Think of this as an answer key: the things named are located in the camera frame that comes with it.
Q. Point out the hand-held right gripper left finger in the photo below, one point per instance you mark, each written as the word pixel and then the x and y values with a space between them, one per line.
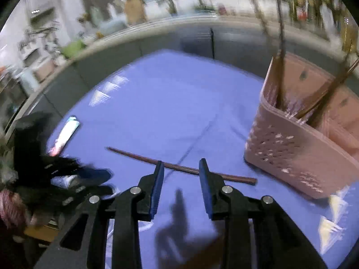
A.
pixel 157 190

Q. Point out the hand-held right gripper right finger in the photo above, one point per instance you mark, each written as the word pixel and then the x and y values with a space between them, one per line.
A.
pixel 204 187

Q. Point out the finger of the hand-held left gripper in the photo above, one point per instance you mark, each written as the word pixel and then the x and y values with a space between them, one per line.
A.
pixel 92 192
pixel 92 174

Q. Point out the single reddish brown chopstick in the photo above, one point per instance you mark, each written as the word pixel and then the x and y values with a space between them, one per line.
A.
pixel 134 155

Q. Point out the pink plastic perforated basket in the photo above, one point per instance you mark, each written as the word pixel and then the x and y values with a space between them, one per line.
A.
pixel 294 151

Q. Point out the bunch of wooden chopsticks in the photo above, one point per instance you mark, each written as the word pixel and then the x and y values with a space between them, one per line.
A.
pixel 280 61

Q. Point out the person's left forearm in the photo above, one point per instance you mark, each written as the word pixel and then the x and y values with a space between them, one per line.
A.
pixel 11 210

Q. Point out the smartphone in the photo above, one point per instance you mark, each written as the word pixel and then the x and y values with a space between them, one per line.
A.
pixel 66 134

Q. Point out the blue printed tablecloth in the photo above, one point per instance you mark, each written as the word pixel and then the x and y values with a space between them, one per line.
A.
pixel 168 103

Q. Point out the green bowl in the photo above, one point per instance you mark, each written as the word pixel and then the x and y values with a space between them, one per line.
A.
pixel 73 49

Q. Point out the kitchen counter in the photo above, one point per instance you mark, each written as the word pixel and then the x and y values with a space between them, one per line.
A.
pixel 174 39

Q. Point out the wooden cutting board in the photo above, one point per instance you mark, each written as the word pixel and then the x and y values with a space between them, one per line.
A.
pixel 134 11

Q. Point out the cluster of condiment bottles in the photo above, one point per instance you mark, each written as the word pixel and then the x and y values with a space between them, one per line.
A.
pixel 303 8

